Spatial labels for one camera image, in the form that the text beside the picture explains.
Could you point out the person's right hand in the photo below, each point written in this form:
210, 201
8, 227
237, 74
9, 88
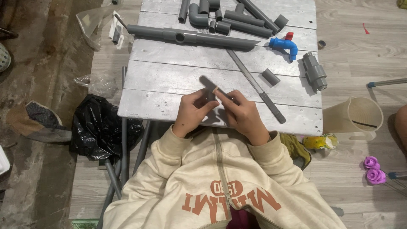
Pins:
244, 121

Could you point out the person's left hand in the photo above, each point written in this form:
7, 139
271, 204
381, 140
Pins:
187, 116

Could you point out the short grey pipe piece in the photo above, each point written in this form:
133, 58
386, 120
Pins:
210, 85

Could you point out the grey metal file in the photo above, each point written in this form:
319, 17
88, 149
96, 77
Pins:
254, 84

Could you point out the small grey pipe coupling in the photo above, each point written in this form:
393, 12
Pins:
212, 26
271, 77
218, 15

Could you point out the olive green cloth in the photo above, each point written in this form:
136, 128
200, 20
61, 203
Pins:
295, 149

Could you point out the long grey pipe with tee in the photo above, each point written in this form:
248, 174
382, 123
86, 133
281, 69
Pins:
206, 38

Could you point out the grey pipe union fitting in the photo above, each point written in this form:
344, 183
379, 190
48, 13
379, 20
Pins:
314, 71

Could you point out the black plastic bag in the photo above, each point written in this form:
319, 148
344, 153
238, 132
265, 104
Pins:
98, 130

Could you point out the medium grey straight pipe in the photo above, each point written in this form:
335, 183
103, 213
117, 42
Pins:
251, 29

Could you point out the crumpled clear plastic bag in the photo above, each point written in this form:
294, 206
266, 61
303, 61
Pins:
98, 84

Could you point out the wide grey pipe coupling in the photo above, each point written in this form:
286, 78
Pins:
281, 21
223, 28

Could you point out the grey tee pipe fitting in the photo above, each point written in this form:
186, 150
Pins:
243, 17

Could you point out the short grey straight pipe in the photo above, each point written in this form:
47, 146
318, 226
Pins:
183, 11

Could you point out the thin long grey pipe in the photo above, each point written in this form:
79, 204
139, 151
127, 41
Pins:
262, 16

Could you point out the beige plastic jug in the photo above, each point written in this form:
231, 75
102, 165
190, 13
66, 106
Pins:
353, 117

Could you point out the small brown tape roll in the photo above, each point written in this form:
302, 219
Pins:
321, 44

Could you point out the white packet with grey fitting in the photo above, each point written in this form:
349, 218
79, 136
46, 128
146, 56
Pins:
117, 33

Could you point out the purple artificial flower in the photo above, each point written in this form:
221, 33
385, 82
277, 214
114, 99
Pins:
376, 176
371, 162

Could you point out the metal tube with blue cap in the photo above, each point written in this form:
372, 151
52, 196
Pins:
397, 175
386, 82

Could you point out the green patterned mat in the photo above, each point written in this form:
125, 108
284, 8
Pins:
85, 224

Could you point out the red scrap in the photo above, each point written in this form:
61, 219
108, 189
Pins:
365, 28

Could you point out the white plastic object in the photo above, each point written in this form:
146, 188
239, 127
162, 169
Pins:
3, 160

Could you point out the patterned fabric object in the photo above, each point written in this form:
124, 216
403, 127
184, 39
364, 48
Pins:
4, 59

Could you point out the green object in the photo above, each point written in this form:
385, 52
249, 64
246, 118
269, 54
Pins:
402, 3

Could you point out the grey metal table frame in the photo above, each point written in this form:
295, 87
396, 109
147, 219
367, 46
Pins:
124, 152

